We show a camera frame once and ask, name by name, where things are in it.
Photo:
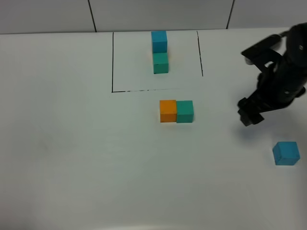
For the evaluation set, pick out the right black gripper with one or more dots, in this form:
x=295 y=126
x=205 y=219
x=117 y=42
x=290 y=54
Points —
x=276 y=89

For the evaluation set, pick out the orange cube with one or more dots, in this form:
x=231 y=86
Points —
x=168 y=111

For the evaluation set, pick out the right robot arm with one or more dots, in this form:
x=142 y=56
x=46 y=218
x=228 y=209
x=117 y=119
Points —
x=294 y=47

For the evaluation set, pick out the green template cube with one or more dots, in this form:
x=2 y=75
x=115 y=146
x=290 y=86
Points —
x=160 y=63

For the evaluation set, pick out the blue template cube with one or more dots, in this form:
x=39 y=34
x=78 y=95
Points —
x=159 y=41

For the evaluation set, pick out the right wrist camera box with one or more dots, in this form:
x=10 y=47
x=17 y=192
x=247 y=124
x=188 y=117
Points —
x=263 y=52

